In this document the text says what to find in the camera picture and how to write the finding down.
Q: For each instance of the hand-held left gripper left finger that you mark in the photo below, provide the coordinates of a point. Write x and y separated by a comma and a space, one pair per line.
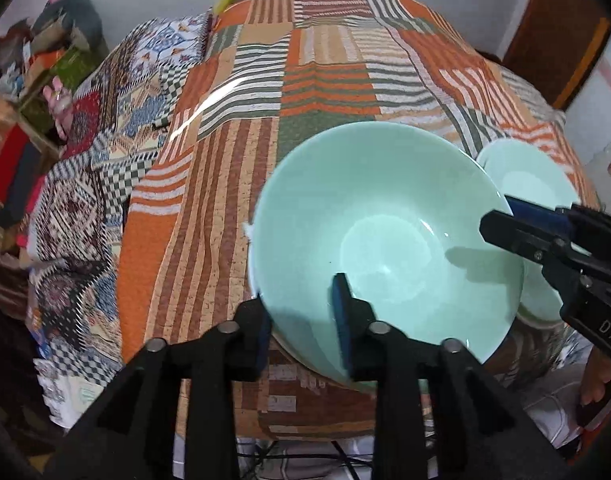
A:
250, 340

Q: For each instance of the person's right hand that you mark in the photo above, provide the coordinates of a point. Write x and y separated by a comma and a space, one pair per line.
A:
598, 375

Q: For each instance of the pink rabbit toy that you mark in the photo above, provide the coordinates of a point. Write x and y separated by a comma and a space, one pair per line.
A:
60, 105

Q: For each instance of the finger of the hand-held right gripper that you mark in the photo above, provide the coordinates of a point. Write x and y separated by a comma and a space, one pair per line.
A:
510, 232
535, 215

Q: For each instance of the green storage box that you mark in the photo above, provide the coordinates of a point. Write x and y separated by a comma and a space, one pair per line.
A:
70, 70

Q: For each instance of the wooden door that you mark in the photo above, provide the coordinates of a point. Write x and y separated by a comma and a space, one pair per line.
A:
550, 25

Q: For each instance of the white heart-print sliding door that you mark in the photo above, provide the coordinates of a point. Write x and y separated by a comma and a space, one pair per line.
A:
600, 100

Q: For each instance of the red box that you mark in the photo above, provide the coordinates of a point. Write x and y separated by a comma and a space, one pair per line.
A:
5, 160

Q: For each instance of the green plate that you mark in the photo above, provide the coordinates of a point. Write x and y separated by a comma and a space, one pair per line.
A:
525, 175

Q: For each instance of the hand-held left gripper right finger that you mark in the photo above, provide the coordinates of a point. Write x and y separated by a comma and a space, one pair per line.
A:
341, 320

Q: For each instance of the patterned patchwork blanket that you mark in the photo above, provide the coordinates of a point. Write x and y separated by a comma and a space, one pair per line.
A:
85, 210

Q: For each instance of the dark blue box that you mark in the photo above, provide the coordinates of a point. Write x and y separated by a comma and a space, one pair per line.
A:
20, 185

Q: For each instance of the striped orange tablecloth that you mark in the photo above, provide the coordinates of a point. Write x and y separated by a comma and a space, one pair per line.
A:
210, 210

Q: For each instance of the white cloth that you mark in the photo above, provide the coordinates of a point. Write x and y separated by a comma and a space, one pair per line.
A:
555, 400

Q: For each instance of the grey stuffed toy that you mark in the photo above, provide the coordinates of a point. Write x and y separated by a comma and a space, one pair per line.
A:
75, 15

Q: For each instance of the green bowl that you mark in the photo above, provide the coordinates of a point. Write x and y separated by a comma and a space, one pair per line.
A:
385, 210

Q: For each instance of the pile of assorted clutter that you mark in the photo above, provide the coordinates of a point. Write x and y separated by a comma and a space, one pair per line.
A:
20, 55

